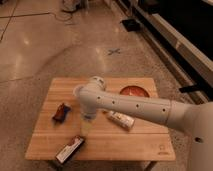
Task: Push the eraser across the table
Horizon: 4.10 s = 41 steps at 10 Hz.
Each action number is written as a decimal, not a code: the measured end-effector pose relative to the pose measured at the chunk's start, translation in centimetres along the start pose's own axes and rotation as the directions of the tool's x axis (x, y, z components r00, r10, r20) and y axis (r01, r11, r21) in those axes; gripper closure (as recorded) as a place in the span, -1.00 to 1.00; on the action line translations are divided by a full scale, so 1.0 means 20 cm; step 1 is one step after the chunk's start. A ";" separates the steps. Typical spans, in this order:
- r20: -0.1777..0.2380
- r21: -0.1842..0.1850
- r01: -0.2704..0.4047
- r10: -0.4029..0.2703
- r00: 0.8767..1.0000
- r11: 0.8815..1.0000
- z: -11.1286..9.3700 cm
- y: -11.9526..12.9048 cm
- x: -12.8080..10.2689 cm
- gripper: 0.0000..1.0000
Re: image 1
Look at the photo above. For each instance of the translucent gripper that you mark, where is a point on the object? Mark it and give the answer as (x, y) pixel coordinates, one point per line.
(86, 126)

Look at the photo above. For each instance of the red-orange bowl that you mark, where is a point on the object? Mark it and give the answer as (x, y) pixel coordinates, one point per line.
(134, 91)

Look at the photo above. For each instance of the clear plastic cup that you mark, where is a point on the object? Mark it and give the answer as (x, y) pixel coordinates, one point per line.
(77, 90)

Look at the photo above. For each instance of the white tube package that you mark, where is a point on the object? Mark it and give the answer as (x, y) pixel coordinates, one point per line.
(126, 122)

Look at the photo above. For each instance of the red-brown snack packet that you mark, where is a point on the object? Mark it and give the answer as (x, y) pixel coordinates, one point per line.
(61, 113)

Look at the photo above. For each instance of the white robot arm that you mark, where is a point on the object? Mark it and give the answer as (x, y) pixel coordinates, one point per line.
(195, 120)

